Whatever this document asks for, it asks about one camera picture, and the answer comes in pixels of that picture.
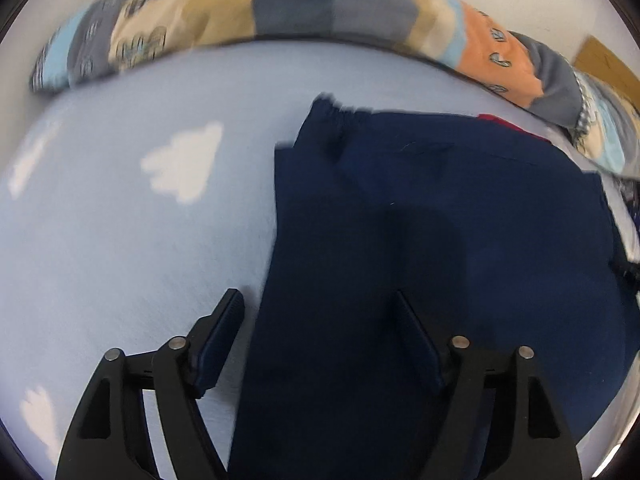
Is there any navy work jacket red collar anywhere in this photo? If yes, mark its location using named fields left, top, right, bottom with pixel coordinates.
left=227, top=92, right=633, bottom=480

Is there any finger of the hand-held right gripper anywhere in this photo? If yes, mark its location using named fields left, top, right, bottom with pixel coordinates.
left=611, top=245, right=640, bottom=292

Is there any wooden headboard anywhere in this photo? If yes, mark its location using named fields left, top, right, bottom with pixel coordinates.
left=572, top=35, right=640, bottom=108

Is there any dark patterned scarf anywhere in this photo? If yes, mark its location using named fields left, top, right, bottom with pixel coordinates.
left=617, top=177, right=640, bottom=226

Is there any light blue cloud bed sheet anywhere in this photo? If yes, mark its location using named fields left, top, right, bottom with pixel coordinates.
left=0, top=40, right=640, bottom=480

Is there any rolled patchwork quilt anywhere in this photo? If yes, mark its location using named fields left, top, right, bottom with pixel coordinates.
left=30, top=0, right=640, bottom=181

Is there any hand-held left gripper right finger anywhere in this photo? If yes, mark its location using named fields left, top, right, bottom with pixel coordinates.
left=395, top=290, right=583, bottom=480

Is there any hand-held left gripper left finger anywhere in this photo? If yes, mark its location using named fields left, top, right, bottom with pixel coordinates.
left=55, top=287, right=246, bottom=480

